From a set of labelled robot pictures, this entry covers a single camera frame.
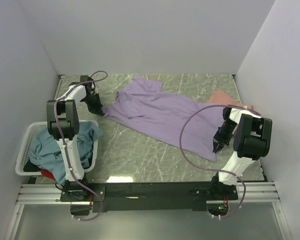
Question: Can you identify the purple t shirt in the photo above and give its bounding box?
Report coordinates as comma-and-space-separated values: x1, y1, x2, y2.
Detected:
104, 76, 224, 162

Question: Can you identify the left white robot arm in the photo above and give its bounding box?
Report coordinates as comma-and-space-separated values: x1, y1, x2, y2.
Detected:
46, 80, 104, 185

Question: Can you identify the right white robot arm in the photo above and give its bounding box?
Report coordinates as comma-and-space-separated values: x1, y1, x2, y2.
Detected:
213, 105, 273, 193

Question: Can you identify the folded pink t shirt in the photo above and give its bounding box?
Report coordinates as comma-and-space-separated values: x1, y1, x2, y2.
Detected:
206, 88, 254, 110

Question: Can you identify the white laundry basket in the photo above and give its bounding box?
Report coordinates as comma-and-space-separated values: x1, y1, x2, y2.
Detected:
15, 120, 99, 176

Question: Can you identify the light blue t shirt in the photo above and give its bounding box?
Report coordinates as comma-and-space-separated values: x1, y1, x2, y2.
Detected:
28, 121, 103, 185

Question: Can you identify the red garment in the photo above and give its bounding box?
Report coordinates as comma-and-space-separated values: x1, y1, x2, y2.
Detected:
40, 169, 56, 181

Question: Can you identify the black garment in basket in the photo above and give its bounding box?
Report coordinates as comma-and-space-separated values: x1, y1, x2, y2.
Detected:
23, 160, 41, 173

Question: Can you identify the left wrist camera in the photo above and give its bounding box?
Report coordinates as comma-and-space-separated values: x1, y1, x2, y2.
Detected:
79, 75, 94, 87

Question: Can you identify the aluminium rail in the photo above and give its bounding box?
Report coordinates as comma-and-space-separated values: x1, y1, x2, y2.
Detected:
16, 182, 281, 205

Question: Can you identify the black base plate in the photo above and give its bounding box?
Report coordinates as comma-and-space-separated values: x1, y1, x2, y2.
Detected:
60, 181, 239, 213

